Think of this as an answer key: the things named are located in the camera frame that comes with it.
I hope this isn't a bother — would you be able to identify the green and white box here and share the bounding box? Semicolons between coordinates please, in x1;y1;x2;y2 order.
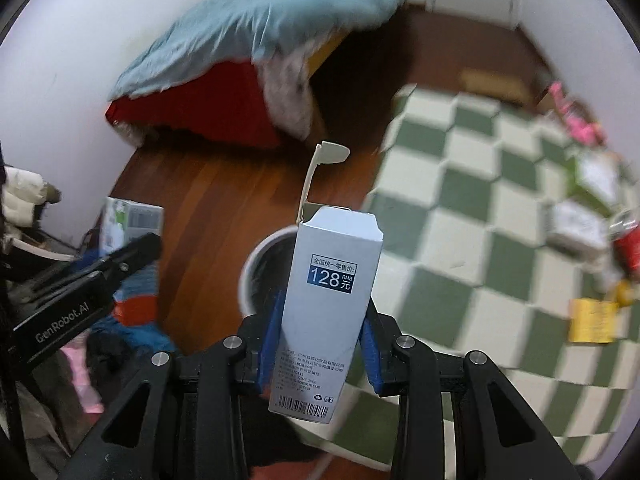
100;197;165;261

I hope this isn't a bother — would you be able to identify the white flat box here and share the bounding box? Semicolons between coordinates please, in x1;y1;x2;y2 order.
546;200;609;261

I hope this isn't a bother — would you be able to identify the grey checkered blanket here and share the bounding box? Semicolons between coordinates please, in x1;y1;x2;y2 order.
262;52;317;142

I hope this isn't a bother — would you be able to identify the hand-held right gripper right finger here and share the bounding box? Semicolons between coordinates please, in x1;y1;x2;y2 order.
357;299;586;480

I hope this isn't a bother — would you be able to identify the white round waste bin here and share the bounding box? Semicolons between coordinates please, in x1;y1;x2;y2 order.
238;225;301;333

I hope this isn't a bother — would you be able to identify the light blue duvet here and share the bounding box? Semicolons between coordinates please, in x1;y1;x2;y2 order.
110;0;416;103

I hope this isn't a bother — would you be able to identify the red bed sheet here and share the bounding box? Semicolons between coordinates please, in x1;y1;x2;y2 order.
105;60;283;151

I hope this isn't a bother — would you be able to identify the pink plastic item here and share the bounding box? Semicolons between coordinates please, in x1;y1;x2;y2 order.
549;81;603;145

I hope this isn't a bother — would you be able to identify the tall white carton box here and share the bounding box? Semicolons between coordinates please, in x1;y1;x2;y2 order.
268;140;385;425

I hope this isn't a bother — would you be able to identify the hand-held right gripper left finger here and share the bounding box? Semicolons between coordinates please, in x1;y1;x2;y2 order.
57;292;288;480

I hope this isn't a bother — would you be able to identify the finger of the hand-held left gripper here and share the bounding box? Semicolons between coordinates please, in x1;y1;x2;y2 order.
30;232;164;307

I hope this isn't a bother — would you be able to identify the wooden bed frame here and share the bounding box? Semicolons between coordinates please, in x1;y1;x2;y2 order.
305;30;351;81

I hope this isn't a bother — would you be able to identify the green white checkered tablecloth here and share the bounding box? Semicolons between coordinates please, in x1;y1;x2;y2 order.
295;82;640;473

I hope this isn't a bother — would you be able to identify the white puffer jacket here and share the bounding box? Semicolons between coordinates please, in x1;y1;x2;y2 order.
0;165;62;229

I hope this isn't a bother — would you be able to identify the white box with green print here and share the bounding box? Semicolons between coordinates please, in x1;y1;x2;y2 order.
574;152;622;207

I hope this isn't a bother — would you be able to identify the small wooden stool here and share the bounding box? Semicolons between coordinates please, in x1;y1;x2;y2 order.
459;67;537;107

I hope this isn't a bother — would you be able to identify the red packet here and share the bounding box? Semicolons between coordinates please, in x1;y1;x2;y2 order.
611;215;640;282

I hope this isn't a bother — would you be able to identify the pink cloth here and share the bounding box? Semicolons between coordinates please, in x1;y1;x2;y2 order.
54;337;109;412

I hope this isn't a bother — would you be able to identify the blue garment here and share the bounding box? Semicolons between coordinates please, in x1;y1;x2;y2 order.
90;260;177;357

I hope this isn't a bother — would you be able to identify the yellow packet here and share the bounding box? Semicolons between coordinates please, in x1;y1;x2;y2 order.
568;297;619;346

